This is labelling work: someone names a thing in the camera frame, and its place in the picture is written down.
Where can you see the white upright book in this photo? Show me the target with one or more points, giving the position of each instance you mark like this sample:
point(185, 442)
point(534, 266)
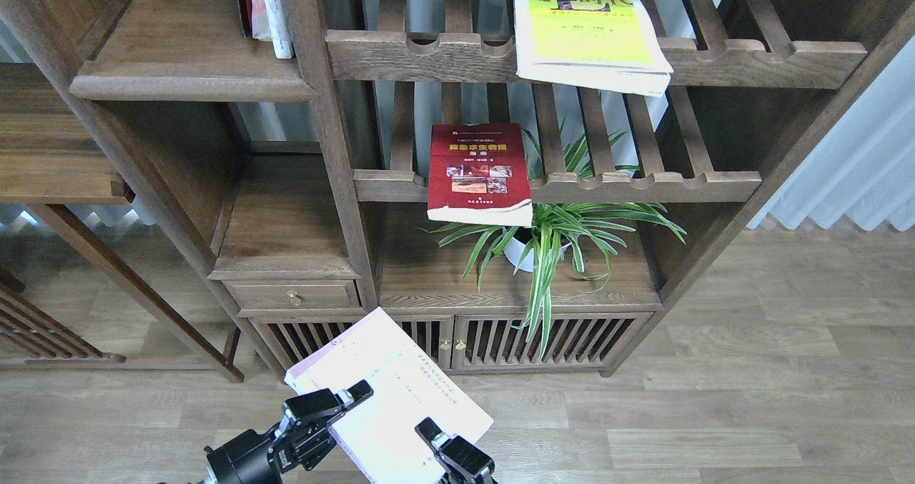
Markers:
point(268, 24)

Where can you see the brass drawer knob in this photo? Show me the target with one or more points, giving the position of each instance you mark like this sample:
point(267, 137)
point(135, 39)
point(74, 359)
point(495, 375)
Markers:
point(294, 298)

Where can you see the dark wooden bookshelf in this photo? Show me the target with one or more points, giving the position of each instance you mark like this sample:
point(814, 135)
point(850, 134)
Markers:
point(303, 174)

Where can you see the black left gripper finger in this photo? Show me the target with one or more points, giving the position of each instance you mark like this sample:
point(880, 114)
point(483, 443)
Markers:
point(309, 446)
point(318, 410)

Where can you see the white plant pot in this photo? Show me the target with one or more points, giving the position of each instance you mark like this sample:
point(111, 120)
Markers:
point(515, 248)

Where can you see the green spider plant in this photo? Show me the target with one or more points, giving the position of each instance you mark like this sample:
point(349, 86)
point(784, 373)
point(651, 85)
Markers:
point(557, 227)

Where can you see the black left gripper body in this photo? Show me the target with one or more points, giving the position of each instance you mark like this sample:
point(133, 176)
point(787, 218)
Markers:
point(244, 459)

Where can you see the white lavender book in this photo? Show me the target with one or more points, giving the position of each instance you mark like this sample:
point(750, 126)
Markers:
point(379, 435)

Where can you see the white curtain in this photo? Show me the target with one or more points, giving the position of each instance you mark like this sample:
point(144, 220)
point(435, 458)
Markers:
point(863, 169)

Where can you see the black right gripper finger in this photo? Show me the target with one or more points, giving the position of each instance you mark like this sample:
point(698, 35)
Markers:
point(462, 462)

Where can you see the yellow green book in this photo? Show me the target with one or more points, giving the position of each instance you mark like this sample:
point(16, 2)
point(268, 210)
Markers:
point(599, 44)

